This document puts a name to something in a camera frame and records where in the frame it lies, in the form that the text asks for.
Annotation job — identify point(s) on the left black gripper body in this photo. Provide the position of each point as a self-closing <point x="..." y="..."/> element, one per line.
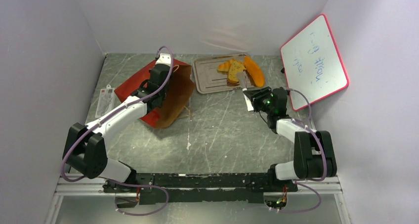
<point x="164" y="93"/>

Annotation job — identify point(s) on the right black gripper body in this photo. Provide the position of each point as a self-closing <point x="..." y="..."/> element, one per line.
<point x="254" y="98"/>

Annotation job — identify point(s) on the red brown paper bag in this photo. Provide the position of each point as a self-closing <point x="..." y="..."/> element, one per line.
<point x="180" y="89"/>

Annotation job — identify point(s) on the orange fake bread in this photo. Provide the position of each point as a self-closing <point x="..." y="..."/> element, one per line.
<point x="255" y="71"/>

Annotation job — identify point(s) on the metal baking tray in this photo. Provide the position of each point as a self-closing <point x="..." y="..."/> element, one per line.
<point x="208" y="79"/>

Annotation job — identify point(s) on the speckled fake toast slice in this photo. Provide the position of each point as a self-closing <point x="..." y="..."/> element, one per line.
<point x="235" y="68"/>

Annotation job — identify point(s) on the yellow fake bread slice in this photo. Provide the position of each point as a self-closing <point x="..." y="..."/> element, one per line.
<point x="225" y="67"/>

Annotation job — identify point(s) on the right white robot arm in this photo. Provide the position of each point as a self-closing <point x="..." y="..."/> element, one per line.
<point x="313" y="154"/>

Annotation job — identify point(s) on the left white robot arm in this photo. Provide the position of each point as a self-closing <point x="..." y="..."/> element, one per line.
<point x="85" y="148"/>

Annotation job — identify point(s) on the red framed whiteboard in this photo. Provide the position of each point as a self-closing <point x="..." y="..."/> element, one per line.
<point x="312" y="63"/>

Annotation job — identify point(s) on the clear plastic package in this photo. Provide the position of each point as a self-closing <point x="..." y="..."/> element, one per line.
<point x="105" y="102"/>

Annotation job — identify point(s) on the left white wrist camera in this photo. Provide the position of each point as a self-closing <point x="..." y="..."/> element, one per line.
<point x="164" y="59"/>

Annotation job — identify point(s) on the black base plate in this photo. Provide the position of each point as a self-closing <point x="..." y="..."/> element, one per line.
<point x="216" y="187"/>

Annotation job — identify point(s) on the aluminium rail frame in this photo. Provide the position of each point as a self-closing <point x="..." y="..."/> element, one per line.
<point x="195" y="145"/>

